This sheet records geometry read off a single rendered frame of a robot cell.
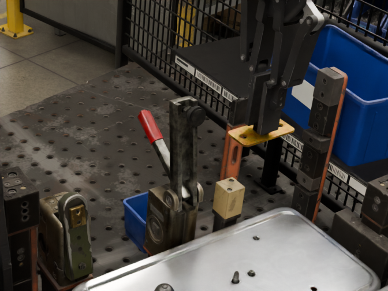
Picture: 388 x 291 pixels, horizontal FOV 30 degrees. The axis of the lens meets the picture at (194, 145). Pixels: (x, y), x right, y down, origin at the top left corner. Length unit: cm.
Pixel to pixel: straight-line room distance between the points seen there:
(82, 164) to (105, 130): 19
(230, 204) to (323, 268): 17
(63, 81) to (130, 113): 172
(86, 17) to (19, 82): 48
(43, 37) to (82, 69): 45
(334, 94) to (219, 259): 34
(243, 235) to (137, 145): 80
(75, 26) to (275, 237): 286
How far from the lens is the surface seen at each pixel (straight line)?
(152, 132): 112
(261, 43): 86
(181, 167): 106
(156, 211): 113
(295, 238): 116
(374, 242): 119
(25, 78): 376
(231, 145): 113
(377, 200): 118
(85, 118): 201
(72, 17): 388
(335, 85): 122
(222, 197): 113
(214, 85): 153
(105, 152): 186
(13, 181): 102
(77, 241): 104
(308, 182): 132
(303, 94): 137
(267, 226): 117
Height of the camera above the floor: 170
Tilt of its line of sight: 32 degrees down
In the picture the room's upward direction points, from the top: 6 degrees clockwise
